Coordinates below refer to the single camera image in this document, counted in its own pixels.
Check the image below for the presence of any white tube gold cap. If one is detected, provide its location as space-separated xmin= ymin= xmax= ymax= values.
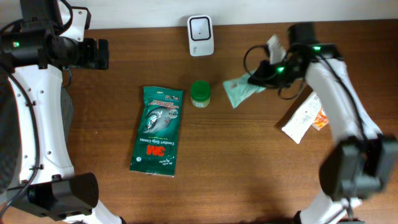
xmin=282 ymin=91 xmax=322 ymax=144

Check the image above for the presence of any light green wipes packet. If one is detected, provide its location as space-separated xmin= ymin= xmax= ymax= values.
xmin=223 ymin=73 xmax=266 ymax=109

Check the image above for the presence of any orange Kleenex tissue pack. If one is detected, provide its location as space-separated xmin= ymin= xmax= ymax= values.
xmin=312 ymin=107 xmax=329 ymax=131

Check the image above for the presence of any green lid jar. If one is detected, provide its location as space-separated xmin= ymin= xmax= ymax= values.
xmin=190 ymin=80 xmax=211 ymax=108

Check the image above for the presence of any green 3M gloves package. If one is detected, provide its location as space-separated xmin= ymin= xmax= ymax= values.
xmin=129 ymin=86 xmax=183 ymax=177

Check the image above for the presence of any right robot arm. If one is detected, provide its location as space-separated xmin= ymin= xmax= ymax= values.
xmin=248 ymin=22 xmax=397 ymax=223

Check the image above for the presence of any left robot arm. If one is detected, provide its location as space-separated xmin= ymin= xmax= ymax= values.
xmin=1 ymin=1 xmax=123 ymax=223

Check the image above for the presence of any white barcode scanner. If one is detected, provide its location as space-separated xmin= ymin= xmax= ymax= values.
xmin=187 ymin=15 xmax=215 ymax=57

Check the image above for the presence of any grey plastic mesh basket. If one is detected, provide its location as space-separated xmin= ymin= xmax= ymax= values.
xmin=1 ymin=65 xmax=75 ymax=194

